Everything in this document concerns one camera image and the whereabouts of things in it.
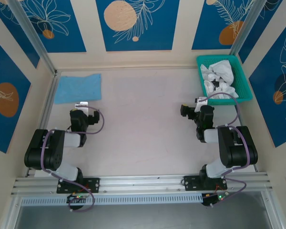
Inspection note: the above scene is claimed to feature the blue floral wall panel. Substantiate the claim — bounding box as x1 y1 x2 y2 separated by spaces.
0 0 41 69
96 0 181 52
0 34 31 154
192 0 255 51
249 22 286 148
238 0 283 64
13 0 87 53

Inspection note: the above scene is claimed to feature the teal plastic basket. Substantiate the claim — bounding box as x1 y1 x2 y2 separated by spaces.
196 54 254 106

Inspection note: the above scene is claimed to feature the black base plate left arm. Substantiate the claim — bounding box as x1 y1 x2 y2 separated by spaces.
56 177 101 194

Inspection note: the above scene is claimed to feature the aluminium frame post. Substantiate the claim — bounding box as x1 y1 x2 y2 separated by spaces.
7 0 59 76
230 0 264 57

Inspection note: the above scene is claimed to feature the aluminium mounting rail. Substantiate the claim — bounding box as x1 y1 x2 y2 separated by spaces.
10 171 274 195

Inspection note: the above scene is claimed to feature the black base plate right arm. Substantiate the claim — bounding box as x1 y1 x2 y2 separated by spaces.
184 175 228 191

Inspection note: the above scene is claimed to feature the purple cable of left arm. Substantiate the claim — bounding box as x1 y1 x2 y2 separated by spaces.
41 106 105 212

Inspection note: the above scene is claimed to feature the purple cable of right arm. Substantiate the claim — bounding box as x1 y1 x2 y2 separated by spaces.
202 92 251 208

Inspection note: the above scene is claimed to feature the aluminium side rail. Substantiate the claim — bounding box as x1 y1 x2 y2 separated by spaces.
25 75 60 177
235 104 259 173

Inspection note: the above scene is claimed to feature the white t-shirt robot print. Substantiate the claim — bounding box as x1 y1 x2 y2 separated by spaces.
200 59 239 100

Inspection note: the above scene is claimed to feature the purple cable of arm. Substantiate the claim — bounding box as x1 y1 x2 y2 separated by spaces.
202 92 251 208
41 106 105 212

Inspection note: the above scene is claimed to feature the grey slotted cable duct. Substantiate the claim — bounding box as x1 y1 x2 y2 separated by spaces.
20 193 204 206

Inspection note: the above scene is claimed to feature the folded light blue t-shirt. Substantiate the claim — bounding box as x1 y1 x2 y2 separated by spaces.
53 73 102 104

